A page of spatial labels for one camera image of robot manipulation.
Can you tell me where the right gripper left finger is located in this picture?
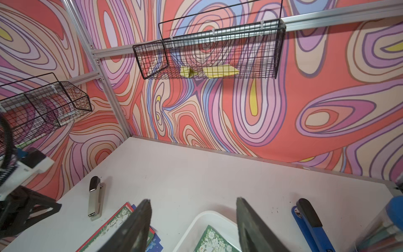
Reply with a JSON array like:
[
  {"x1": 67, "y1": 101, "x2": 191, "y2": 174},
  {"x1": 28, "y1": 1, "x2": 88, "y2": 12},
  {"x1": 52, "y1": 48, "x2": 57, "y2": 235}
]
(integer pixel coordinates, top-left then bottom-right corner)
[{"x1": 98, "y1": 199, "x2": 152, "y2": 252}]

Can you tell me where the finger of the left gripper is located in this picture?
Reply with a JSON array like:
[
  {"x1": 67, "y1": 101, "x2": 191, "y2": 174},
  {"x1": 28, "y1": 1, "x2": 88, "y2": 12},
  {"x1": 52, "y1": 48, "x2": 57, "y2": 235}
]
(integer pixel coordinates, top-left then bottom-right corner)
[{"x1": 1, "y1": 186, "x2": 62, "y2": 238}]

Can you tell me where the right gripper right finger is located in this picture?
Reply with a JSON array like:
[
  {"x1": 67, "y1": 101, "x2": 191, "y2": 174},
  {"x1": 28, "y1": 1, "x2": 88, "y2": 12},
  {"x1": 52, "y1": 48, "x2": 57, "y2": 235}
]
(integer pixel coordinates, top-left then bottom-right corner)
[{"x1": 236, "y1": 197, "x2": 288, "y2": 252}]

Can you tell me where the green bordered stationery sheet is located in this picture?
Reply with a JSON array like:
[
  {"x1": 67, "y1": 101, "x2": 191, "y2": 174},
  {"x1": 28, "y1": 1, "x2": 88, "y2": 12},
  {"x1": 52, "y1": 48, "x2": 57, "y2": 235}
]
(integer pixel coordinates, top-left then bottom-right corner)
[{"x1": 77, "y1": 203, "x2": 136, "y2": 252}]

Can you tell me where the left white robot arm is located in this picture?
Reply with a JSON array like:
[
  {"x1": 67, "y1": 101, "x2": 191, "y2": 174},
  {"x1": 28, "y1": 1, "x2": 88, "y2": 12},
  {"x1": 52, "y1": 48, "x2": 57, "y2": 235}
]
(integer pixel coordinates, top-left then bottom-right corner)
[{"x1": 1, "y1": 116, "x2": 62, "y2": 238}]

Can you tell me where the white plastic storage tray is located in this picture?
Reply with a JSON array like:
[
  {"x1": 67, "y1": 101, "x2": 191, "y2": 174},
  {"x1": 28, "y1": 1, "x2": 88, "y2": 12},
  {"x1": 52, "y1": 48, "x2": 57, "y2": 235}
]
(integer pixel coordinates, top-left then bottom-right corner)
[{"x1": 173, "y1": 211, "x2": 241, "y2": 252}]

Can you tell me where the blue stapler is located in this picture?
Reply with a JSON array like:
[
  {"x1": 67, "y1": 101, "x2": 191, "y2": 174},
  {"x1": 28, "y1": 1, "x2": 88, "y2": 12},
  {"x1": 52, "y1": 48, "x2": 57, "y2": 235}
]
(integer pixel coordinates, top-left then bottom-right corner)
[{"x1": 291, "y1": 198, "x2": 335, "y2": 252}]

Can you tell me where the black white marker pen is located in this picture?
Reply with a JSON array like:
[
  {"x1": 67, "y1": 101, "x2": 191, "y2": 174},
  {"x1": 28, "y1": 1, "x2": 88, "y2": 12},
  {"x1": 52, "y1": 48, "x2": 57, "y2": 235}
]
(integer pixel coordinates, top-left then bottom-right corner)
[{"x1": 88, "y1": 176, "x2": 105, "y2": 221}]

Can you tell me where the blue lidded pen tube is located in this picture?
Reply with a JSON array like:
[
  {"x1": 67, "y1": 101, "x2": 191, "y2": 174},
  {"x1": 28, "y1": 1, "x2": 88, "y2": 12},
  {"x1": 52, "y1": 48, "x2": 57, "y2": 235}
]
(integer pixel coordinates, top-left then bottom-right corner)
[{"x1": 355, "y1": 195, "x2": 403, "y2": 252}]

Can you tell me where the yellow sticky note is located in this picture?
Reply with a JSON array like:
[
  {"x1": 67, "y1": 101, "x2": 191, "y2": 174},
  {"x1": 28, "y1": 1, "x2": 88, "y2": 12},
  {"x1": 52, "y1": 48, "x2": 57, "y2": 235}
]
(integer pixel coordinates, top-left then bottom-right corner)
[{"x1": 179, "y1": 65, "x2": 240, "y2": 79}]

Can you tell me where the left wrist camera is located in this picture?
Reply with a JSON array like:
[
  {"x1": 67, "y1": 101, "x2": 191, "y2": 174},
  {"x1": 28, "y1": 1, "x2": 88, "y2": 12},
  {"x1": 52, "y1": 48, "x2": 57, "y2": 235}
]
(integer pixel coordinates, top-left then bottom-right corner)
[{"x1": 1, "y1": 148, "x2": 54, "y2": 202}]

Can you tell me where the left black wire basket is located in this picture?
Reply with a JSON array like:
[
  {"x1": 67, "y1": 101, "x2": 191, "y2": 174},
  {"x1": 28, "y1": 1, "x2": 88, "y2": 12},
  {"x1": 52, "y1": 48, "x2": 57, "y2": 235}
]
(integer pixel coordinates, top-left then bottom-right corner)
[{"x1": 1, "y1": 72, "x2": 92, "y2": 149}]

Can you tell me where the black wire basket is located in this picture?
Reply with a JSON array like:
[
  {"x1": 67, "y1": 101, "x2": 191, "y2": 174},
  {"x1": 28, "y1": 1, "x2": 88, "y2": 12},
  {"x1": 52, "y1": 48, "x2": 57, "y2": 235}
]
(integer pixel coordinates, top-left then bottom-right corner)
[
  {"x1": 133, "y1": 1, "x2": 286, "y2": 79},
  {"x1": 1, "y1": 72, "x2": 92, "y2": 149}
]

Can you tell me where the aluminium frame rail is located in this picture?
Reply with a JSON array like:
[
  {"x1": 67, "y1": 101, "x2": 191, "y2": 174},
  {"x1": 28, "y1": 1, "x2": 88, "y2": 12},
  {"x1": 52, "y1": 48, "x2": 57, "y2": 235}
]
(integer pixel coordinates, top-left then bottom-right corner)
[{"x1": 91, "y1": 0, "x2": 403, "y2": 60}]

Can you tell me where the back black wire basket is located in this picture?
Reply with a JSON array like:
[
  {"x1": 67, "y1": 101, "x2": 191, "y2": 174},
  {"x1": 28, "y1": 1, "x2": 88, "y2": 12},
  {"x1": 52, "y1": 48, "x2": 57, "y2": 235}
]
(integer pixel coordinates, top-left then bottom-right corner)
[{"x1": 133, "y1": 1, "x2": 286, "y2": 79}]

